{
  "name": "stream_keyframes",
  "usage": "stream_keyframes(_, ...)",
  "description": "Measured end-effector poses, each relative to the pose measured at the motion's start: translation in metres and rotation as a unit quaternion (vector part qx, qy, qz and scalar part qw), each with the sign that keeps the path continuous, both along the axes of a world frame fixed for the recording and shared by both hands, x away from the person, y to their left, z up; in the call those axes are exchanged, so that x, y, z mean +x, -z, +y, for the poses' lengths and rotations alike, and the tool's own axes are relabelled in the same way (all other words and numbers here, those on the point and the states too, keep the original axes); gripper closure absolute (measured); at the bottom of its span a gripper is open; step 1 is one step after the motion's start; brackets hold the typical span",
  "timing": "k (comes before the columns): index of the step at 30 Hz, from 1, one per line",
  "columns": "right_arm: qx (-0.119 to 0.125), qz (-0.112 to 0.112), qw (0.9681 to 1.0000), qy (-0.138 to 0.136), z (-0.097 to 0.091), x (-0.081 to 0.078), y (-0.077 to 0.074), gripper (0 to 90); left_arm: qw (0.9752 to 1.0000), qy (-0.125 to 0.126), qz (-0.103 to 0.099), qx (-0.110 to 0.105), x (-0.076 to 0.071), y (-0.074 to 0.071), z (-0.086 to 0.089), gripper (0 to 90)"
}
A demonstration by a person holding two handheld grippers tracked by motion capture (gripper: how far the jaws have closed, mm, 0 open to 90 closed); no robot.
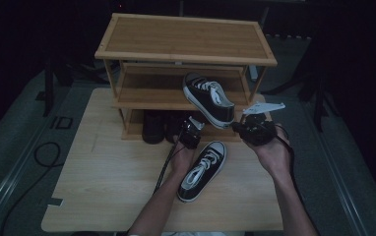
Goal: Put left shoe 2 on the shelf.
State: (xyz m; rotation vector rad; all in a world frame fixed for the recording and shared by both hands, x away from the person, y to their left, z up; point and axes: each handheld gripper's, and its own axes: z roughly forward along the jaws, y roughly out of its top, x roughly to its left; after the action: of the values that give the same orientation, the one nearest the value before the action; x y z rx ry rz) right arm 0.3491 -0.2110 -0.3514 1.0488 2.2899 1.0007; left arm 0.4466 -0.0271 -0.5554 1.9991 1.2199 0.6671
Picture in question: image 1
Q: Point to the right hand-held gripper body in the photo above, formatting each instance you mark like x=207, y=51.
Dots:
x=258, y=131

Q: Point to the wooden shoe rack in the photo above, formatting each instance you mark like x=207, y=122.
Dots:
x=186, y=39

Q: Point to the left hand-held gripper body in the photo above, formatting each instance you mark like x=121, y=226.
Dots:
x=189, y=136

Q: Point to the person's right hand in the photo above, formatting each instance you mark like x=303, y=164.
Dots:
x=276, y=157

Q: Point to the black knit shoe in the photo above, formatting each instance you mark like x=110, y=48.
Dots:
x=153, y=128
x=174, y=126

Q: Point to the black metal stand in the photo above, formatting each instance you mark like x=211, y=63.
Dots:
x=319, y=105
x=49, y=88

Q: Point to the black white canvas sneaker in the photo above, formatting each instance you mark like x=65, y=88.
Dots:
x=214, y=109
x=189, y=191

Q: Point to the person's left hand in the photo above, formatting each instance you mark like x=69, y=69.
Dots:
x=182, y=160

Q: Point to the black tape piece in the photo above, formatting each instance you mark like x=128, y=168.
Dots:
x=55, y=202

